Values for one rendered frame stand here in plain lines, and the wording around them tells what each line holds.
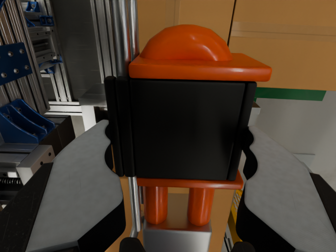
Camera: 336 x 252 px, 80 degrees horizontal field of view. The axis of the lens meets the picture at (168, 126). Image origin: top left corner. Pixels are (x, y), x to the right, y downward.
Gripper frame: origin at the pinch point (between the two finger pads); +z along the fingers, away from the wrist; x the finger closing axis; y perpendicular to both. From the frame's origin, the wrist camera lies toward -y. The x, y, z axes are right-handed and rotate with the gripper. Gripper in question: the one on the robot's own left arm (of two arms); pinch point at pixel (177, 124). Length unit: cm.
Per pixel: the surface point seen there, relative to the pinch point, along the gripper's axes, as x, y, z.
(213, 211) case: 13, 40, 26
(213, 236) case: 15, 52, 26
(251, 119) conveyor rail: 33, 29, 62
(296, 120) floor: 93, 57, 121
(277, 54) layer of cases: 39, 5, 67
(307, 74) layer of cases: 52, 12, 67
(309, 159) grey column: 113, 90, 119
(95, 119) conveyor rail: -30, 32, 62
